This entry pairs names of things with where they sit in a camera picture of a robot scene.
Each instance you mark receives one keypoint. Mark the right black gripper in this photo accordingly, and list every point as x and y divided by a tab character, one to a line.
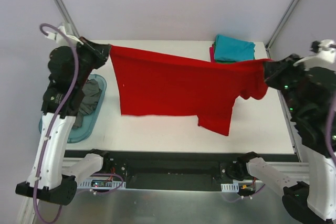
274	70

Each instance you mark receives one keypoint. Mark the grey crumpled t shirt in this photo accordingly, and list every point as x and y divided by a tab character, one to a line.
92	94

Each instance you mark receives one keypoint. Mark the right white cable duct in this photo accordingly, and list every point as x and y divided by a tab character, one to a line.
230	188

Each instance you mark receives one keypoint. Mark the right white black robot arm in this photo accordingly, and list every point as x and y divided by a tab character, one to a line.
309	94

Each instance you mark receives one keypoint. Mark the white cable duct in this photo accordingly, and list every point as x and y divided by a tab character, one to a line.
101	184
230	188

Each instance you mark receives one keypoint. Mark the green folded t shirt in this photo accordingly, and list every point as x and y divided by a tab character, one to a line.
225	61

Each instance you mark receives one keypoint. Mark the teal folded t shirt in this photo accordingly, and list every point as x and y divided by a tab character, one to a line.
221	39

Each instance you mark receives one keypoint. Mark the left white cable duct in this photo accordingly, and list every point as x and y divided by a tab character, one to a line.
101	184

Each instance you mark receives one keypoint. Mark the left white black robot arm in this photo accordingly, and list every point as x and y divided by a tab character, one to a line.
69	70

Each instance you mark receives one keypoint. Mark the blue plastic bin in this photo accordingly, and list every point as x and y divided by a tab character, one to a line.
82	133

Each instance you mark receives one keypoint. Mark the red t shirt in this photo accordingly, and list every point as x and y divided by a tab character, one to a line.
152	83

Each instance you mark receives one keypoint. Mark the right aluminium frame post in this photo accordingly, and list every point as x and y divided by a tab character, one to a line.
285	17

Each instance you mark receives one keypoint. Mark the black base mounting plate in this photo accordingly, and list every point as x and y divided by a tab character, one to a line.
169	171

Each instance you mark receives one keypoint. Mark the pink folded t shirt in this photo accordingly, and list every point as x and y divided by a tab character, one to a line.
211	54

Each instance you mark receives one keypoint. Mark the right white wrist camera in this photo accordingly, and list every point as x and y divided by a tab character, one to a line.
323	55

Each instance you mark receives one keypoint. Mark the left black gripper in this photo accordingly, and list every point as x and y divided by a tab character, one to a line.
97	51

